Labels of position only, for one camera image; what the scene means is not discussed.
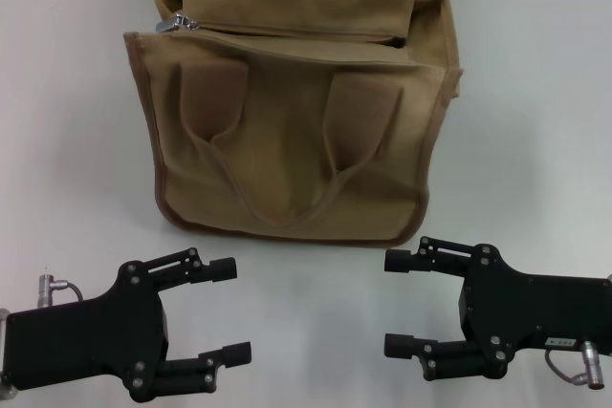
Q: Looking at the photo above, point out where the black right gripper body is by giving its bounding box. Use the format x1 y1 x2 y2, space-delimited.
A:
456 244 612 379

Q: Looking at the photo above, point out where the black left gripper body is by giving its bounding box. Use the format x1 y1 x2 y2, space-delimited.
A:
7 259 172 403

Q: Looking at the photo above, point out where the khaki canvas food bag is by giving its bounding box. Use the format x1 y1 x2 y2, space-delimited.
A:
122 0 465 249

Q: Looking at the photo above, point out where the silver metal zipper pull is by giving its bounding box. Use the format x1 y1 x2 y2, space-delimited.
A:
156 11 200 34

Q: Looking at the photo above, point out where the left gripper cable with plugs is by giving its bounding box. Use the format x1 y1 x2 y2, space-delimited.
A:
36 274 85 307

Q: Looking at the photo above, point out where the gripper cable with plugs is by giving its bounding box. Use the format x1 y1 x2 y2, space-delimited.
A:
36 274 85 307
544 339 612 388

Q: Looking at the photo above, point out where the right gripper cable with plugs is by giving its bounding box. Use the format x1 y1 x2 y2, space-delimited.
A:
544 339 612 388

